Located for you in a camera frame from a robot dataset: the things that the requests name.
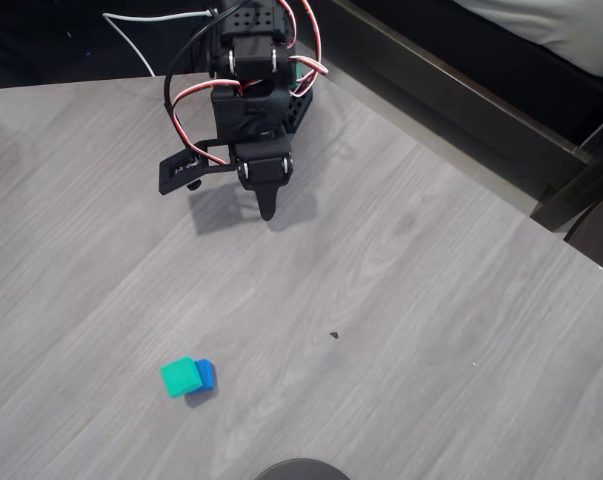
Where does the green cube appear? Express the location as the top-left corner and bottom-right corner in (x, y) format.
(158, 355), (204, 399)

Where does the blue cube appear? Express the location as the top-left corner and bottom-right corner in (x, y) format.
(193, 358), (217, 392)

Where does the black perforated arm base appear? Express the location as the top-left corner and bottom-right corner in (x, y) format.
(279, 85), (316, 137)

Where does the black round object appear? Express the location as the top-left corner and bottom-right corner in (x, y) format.
(253, 457), (352, 480)

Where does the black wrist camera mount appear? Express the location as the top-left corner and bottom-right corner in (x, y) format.
(157, 139), (237, 195)

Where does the dark wooden bed frame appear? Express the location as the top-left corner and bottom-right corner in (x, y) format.
(300, 0), (603, 234)

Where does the white mattress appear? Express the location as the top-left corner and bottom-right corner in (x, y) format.
(453, 0), (603, 79)

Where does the red white servo cable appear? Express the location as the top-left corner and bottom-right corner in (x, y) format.
(275, 0), (323, 66)
(170, 81), (242, 167)
(286, 54), (331, 97)

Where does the white USB cable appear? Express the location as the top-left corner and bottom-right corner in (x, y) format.
(102, 7), (220, 79)

